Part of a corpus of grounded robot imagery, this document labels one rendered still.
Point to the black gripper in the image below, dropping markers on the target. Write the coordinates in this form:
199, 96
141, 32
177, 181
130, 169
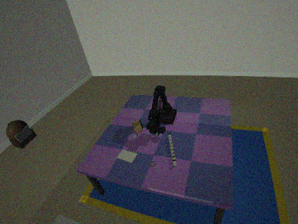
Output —
159, 130

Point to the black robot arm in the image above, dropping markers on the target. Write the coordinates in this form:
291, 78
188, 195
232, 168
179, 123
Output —
158, 91

